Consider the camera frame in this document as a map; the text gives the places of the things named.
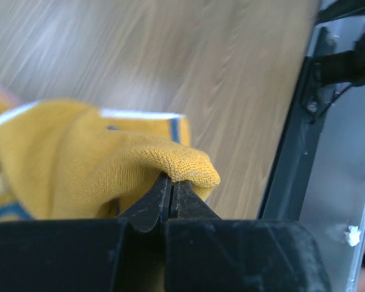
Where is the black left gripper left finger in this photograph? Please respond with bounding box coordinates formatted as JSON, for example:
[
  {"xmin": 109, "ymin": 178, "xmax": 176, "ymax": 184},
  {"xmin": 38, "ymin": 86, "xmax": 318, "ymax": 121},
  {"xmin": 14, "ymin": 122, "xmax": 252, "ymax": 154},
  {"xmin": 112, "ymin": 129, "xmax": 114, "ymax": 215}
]
[{"xmin": 117, "ymin": 173, "xmax": 172, "ymax": 233}]

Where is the yellow and blue cartoon towel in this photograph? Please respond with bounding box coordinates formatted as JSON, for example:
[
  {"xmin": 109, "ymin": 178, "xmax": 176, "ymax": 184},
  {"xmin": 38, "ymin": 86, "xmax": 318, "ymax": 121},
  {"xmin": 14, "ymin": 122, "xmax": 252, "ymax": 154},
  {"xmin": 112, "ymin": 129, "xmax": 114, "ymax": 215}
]
[{"xmin": 0, "ymin": 86, "xmax": 220, "ymax": 221}]

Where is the aluminium extrusion frame rail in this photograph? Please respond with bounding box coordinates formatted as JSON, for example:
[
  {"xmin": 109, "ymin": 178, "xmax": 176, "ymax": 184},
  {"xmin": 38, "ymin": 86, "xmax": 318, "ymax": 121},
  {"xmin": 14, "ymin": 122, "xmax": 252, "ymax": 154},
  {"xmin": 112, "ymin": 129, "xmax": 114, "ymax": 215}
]
[{"xmin": 297, "ymin": 15, "xmax": 365, "ymax": 292}]

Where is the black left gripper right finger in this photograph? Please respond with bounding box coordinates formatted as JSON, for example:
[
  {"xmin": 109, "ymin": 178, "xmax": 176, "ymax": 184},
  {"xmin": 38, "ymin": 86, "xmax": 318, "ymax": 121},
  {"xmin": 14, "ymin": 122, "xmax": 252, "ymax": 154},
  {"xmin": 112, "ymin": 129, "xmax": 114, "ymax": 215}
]
[{"xmin": 167, "ymin": 181, "xmax": 220, "ymax": 220}]

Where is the black mounting base plate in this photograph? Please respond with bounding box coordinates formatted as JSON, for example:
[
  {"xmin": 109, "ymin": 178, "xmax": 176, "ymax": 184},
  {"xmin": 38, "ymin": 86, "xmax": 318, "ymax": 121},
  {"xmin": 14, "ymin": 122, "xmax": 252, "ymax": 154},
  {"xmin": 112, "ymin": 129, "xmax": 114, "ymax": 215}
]
[{"xmin": 257, "ymin": 27, "xmax": 365, "ymax": 220}]

